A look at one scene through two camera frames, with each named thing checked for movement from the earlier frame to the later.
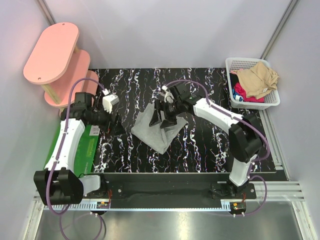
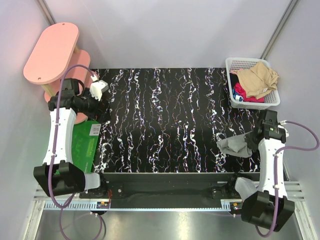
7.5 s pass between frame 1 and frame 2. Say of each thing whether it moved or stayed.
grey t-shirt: moved
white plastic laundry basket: stayed
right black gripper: moved
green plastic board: stayed
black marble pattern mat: stayed
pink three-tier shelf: stayed
